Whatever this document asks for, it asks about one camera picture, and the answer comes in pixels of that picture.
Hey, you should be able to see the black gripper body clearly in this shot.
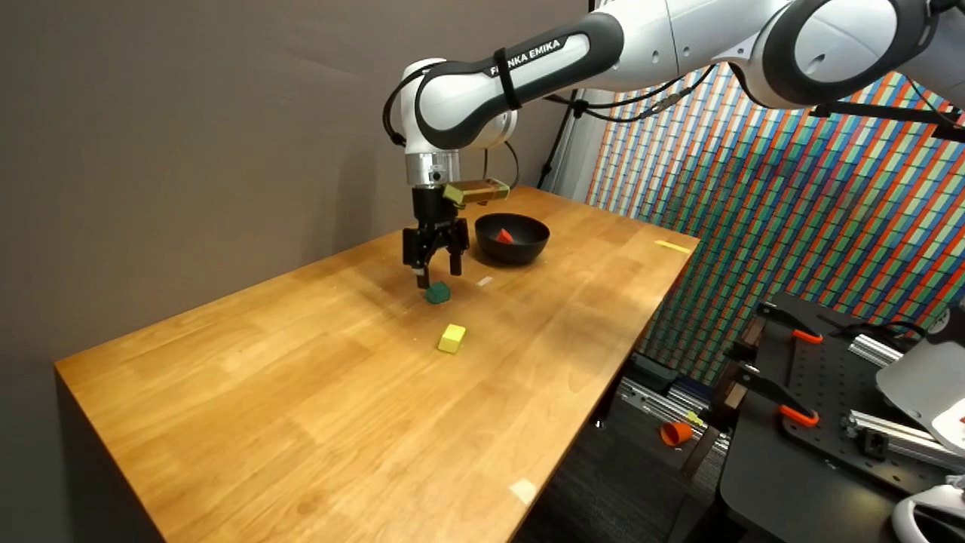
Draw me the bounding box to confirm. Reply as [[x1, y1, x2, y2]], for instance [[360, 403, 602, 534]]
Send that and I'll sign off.
[[400, 181, 473, 267]]

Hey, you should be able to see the black bowl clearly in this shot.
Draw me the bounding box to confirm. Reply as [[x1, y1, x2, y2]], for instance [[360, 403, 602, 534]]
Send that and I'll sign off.
[[471, 212, 551, 267]]

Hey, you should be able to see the small wooden stand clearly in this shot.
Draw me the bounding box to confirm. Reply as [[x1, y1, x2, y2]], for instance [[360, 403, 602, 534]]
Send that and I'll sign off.
[[454, 148, 524, 208]]

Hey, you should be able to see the yellow block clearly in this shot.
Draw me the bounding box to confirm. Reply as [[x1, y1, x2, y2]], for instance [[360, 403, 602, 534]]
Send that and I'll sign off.
[[433, 318, 471, 356]]

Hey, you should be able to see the orange round clamp knob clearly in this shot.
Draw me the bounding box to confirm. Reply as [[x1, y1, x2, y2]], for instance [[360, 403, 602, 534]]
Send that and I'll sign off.
[[657, 417, 696, 451]]

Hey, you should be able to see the black ribbed step platform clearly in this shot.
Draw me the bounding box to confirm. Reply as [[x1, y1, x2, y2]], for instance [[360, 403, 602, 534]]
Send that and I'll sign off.
[[547, 385, 737, 543]]

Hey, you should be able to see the colourful checkered panel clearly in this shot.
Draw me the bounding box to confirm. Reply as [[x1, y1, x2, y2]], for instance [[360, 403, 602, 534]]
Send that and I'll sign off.
[[579, 59, 965, 385]]

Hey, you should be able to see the black perforated side table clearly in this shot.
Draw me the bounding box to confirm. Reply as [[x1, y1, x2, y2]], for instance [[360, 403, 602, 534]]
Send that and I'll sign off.
[[716, 295, 965, 543]]

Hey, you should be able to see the black mounting rod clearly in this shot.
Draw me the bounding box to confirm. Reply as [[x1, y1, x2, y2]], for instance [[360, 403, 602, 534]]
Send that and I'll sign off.
[[804, 95, 965, 145]]

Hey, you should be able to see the white curved cover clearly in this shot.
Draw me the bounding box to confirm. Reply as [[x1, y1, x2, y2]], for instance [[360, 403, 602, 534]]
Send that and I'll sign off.
[[872, 337, 965, 457]]

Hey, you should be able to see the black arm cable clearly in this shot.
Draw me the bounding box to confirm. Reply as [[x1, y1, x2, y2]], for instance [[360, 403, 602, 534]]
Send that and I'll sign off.
[[538, 59, 731, 192]]

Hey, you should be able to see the black clamp with orange handle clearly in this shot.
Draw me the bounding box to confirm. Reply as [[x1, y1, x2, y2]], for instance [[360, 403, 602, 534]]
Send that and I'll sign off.
[[754, 298, 830, 348], [720, 363, 823, 433]]

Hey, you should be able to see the aluminium rail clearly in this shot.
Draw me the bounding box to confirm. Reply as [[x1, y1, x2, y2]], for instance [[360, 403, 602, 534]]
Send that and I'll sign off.
[[843, 406, 963, 466], [843, 330, 912, 367]]

